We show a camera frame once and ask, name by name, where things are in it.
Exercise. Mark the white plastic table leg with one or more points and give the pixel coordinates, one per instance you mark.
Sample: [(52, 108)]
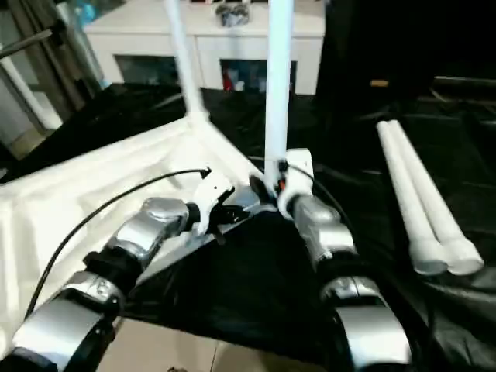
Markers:
[(279, 97), (186, 58), (438, 201), (410, 201)]

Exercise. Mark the white plastic table top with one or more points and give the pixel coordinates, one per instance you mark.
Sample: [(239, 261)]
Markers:
[(77, 201)]

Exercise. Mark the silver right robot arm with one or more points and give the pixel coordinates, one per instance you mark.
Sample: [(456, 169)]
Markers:
[(329, 236)]

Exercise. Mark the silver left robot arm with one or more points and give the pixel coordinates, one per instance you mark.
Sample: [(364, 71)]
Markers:
[(155, 224)]

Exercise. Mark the black plastic mat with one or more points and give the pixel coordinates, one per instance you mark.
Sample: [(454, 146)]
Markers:
[(252, 279)]

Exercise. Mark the red and white bottle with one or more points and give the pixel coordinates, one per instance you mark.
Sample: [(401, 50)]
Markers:
[(228, 81)]

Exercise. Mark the small yellow label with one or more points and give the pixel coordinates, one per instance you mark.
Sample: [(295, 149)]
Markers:
[(379, 83)]

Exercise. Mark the clear bag of dark items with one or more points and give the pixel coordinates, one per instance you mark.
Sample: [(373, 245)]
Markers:
[(232, 15)]

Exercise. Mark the white sideboard cabinet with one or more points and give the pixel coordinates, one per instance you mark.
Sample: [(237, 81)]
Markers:
[(147, 42)]

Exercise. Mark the white round pipe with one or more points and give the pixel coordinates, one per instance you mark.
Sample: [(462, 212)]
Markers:
[(31, 97)]

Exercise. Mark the grey brown curtain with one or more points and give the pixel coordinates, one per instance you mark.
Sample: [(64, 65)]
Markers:
[(50, 66)]

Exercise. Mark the grey metal pole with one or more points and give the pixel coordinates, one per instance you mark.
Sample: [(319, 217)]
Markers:
[(27, 42)]

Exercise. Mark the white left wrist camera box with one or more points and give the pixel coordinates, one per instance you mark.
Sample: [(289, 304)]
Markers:
[(213, 193)]

